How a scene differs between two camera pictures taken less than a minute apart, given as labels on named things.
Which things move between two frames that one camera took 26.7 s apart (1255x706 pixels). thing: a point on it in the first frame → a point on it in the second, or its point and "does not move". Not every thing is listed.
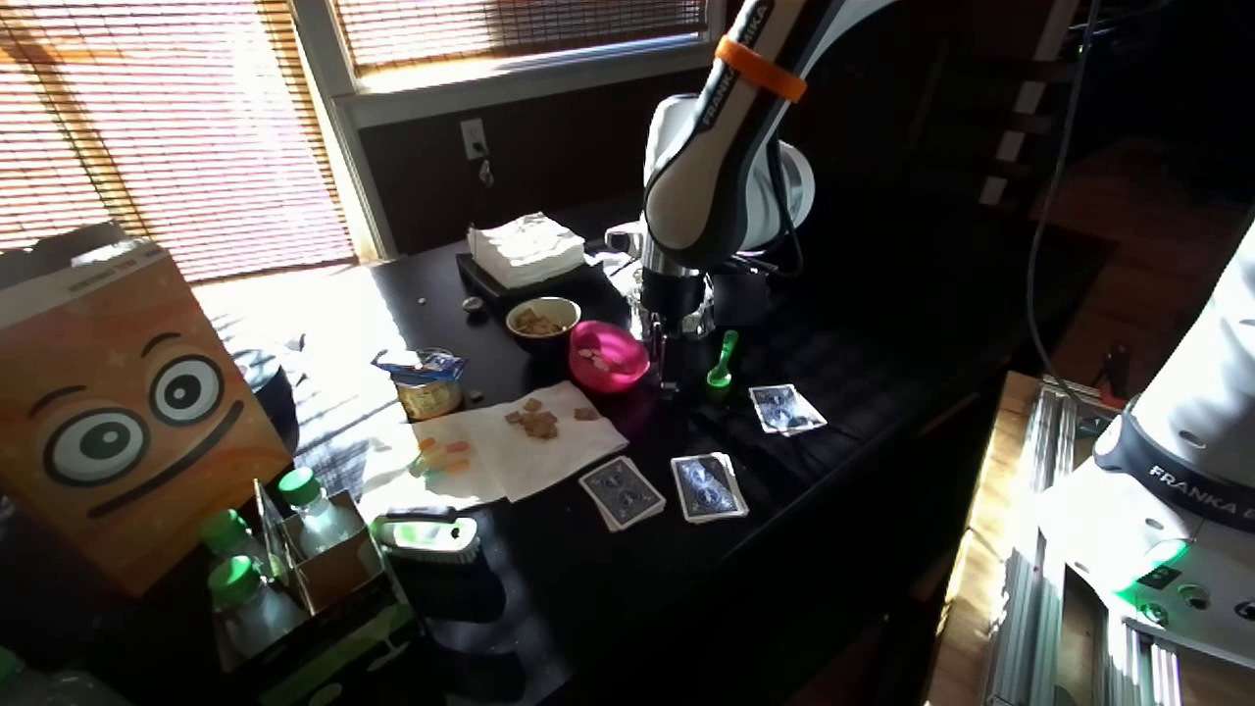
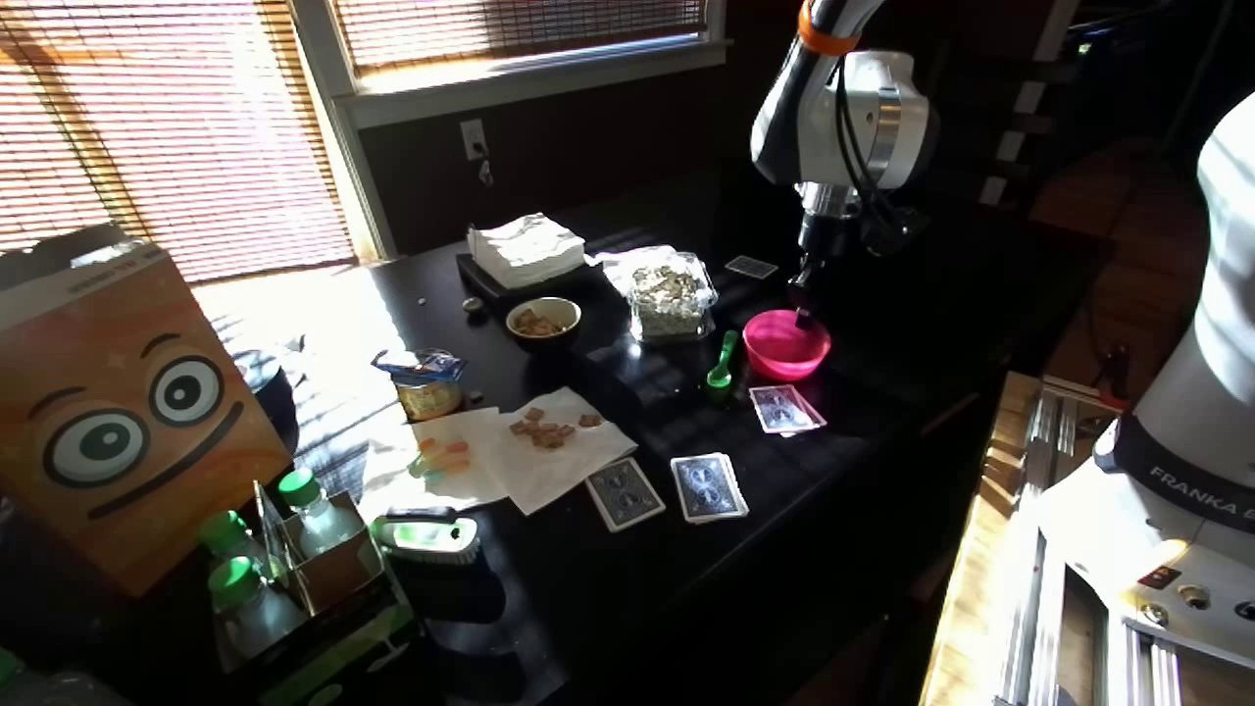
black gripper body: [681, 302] → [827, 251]
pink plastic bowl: [609, 359] → [782, 341]
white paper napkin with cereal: [512, 444] does not move
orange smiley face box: [125, 429] does not move
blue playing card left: [620, 492] does not move
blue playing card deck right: [782, 410] does not move
